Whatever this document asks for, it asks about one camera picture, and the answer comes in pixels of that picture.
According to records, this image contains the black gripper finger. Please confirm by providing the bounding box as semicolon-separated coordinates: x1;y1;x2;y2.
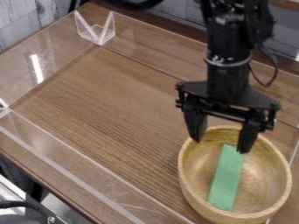
182;106;208;143
237;120;260;154

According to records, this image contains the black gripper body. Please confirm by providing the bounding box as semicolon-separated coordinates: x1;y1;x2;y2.
174;63;280;131

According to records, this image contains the brown wooden bowl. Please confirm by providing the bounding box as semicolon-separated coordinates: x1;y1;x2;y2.
177;126;292;224

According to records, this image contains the green rectangular block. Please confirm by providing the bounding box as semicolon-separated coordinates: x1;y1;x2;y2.
206;144;244;211

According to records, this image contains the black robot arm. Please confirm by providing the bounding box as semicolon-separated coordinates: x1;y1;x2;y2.
176;0;280;153

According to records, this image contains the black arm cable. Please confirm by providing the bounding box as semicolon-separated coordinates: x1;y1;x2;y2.
246;43;280;88

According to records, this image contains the clear acrylic tray wall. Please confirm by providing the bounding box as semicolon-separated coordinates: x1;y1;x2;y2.
0;3;299;224

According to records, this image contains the clear acrylic corner bracket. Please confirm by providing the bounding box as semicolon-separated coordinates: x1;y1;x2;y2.
73;10;116;46

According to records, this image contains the black metal table frame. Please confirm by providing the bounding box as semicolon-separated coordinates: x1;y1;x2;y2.
0;157;66;224

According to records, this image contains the black cable bottom left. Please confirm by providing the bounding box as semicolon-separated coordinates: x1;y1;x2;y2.
0;199;51;224

